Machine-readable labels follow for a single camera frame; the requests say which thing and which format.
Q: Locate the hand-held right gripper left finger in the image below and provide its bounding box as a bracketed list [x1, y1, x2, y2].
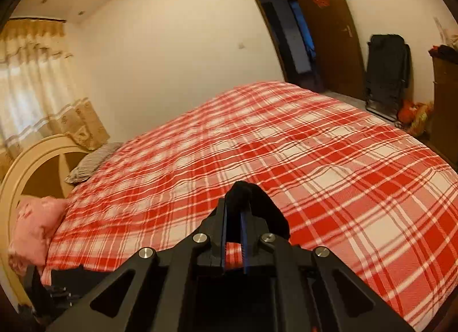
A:
[46, 197, 230, 332]

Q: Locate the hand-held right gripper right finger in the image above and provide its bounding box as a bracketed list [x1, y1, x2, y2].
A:
[240, 207, 416, 332]

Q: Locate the pink folded quilt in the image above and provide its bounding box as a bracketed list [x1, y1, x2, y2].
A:
[7, 196, 70, 267]

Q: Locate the red plaid bed sheet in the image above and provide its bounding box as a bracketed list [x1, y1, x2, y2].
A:
[40, 82, 458, 332]

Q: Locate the cream wooden headboard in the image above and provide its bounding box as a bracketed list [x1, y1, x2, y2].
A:
[0, 133, 94, 307]

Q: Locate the grey patterned pillow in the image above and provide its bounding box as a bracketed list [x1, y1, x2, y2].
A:
[64, 142, 124, 185]

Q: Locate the white sheer curtain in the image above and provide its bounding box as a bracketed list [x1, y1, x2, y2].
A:
[0, 18, 78, 150]

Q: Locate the orange plastic bag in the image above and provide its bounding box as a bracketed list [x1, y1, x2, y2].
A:
[398, 99, 434, 137]

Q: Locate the black folding chair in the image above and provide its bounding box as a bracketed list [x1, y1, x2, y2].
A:
[364, 33, 412, 122]

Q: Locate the brown wooden door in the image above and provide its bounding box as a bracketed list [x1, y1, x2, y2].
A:
[293, 0, 366, 101]

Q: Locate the brown wooden cabinet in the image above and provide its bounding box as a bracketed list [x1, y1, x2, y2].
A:
[430, 54, 458, 163]

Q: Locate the dark clothes pile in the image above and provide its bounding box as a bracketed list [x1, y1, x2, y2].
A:
[429, 44, 458, 64]

